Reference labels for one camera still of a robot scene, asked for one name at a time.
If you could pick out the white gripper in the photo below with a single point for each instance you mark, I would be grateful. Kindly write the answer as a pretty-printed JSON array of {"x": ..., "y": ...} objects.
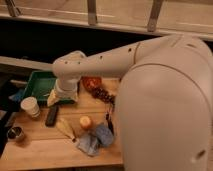
[{"x": 63, "y": 88}]

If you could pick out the black eraser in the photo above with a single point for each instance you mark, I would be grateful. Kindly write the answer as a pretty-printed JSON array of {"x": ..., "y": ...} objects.
[{"x": 52, "y": 115}]

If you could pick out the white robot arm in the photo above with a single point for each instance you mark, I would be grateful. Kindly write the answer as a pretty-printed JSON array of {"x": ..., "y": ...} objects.
[{"x": 164, "y": 104}]

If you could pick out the green plastic tray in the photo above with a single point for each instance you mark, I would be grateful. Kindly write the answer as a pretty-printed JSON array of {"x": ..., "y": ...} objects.
[{"x": 40, "y": 84}]

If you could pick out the red bowl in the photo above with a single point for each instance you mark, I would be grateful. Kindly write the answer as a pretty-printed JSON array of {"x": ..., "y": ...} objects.
[{"x": 91, "y": 83}]

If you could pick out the white paper cup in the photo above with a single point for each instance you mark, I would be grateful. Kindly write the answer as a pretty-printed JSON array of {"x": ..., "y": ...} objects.
[{"x": 30, "y": 106}]

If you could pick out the orange round fruit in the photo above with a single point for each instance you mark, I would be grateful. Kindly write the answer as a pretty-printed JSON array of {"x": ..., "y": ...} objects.
[{"x": 86, "y": 122}]

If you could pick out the bunch of dark grapes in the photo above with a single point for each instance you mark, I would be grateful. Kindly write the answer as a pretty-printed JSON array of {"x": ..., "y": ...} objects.
[{"x": 103, "y": 95}]

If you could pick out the blue object at table edge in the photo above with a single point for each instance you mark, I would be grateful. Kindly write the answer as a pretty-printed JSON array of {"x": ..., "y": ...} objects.
[{"x": 17, "y": 97}]

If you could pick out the grey blue cloth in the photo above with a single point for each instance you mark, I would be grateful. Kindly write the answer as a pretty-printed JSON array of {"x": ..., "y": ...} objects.
[{"x": 89, "y": 144}]

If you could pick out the blue sponge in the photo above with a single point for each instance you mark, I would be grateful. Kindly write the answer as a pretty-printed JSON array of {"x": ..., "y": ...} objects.
[{"x": 104, "y": 134}]

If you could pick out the small metal cup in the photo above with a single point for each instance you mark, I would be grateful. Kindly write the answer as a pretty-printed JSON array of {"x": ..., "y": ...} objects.
[{"x": 15, "y": 134}]

